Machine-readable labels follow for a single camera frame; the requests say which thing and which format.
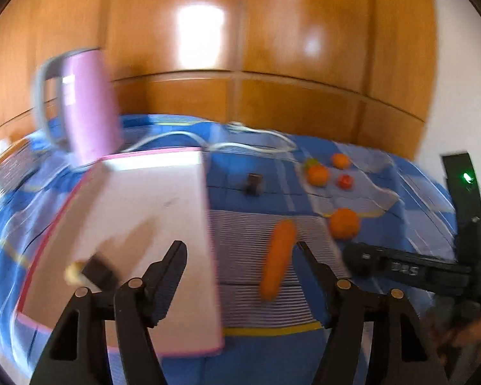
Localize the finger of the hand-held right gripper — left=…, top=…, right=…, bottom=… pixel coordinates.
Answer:
left=342, top=242, right=387, bottom=279

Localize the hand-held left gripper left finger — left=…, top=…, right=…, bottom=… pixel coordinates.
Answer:
left=30, top=241, right=188, bottom=385

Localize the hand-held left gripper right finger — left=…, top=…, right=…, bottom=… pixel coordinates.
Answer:
left=294, top=241, right=451, bottom=385

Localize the orange carrot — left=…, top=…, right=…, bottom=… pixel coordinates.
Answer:
left=260, top=220, right=297, bottom=301

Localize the large orange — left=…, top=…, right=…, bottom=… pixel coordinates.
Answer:
left=329, top=208, right=361, bottom=239

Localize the pink-rimmed cardboard box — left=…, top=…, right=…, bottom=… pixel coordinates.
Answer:
left=15, top=147, right=225, bottom=357

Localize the dark chunk with white face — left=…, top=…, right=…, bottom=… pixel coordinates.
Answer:
left=66, top=254, right=119, bottom=289

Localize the medium orange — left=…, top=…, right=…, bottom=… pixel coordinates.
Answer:
left=307, top=164, right=330, bottom=187

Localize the dark cylindrical vegetable chunk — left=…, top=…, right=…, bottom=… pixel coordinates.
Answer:
left=244, top=173, right=265, bottom=197

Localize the person's right hand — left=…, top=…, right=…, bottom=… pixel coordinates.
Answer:
left=427, top=307, right=481, bottom=354

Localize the blue checked tablecloth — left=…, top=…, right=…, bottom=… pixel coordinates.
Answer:
left=0, top=113, right=477, bottom=385

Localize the pink electric kettle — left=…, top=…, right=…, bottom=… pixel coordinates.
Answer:
left=32, top=48, right=125, bottom=168

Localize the silver patterned tissue box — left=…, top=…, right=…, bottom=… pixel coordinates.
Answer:
left=0, top=138, right=37, bottom=201

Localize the wooden wardrobe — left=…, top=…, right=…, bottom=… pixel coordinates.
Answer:
left=0, top=0, right=439, bottom=161

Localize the white power cable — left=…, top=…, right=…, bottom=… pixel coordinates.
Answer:
left=122, top=122, right=301, bottom=161

